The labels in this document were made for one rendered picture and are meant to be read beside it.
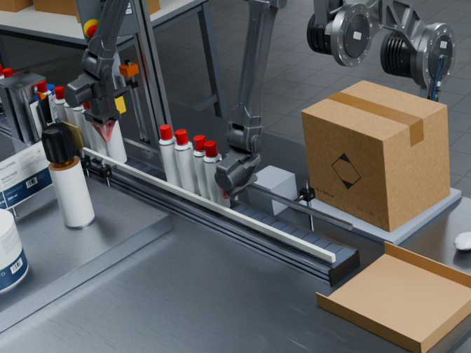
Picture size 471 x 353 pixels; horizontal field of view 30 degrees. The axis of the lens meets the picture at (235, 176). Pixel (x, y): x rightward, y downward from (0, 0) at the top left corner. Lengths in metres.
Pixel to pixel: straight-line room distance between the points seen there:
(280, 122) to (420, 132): 2.70
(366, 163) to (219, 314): 0.53
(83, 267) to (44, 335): 0.23
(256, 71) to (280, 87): 3.21
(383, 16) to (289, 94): 2.38
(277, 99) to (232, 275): 3.03
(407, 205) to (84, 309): 0.87
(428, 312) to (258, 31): 0.77
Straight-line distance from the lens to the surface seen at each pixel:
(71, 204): 2.47
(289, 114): 5.00
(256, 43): 2.15
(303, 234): 2.28
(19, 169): 2.62
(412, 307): 2.08
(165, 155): 2.51
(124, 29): 2.64
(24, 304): 2.29
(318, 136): 2.35
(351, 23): 2.77
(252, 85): 2.16
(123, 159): 2.79
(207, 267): 2.30
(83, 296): 2.31
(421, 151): 2.30
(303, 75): 5.50
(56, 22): 4.70
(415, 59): 3.17
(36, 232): 2.55
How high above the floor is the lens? 2.12
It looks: 29 degrees down
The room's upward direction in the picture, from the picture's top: 10 degrees counter-clockwise
